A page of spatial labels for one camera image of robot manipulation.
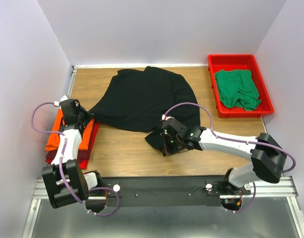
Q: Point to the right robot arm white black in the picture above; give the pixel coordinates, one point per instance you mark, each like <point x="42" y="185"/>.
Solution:
<point x="266" y="159"/>

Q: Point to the red plastic bin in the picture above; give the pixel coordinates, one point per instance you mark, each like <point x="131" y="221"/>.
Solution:
<point x="228" y="62"/>

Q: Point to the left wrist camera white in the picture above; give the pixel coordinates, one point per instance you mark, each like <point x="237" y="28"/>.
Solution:
<point x="63" y="98"/>

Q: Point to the red folded t shirt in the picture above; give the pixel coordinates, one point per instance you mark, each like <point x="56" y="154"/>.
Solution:
<point x="83" y="164"/>

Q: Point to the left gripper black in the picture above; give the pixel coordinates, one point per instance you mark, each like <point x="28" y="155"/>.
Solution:
<point x="89" y="115"/>

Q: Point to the orange folded t shirt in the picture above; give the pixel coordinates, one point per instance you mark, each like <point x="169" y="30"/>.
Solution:
<point x="54" y="139"/>

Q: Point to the black t shirt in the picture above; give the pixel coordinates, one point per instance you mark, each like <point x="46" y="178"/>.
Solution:
<point x="136" y="100"/>

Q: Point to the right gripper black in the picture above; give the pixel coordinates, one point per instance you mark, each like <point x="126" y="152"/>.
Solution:
<point x="166" y="148"/>

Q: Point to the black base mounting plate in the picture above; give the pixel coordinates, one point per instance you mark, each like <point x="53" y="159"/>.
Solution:
<point x="165" y="191"/>

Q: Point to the green t shirt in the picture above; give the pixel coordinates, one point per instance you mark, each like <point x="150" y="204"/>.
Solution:
<point x="237" y="89"/>

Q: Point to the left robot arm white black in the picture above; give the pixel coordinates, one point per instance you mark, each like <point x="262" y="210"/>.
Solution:
<point x="64" y="180"/>

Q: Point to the aluminium frame rail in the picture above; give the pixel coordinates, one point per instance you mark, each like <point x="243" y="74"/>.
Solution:
<point x="285" y="188"/>

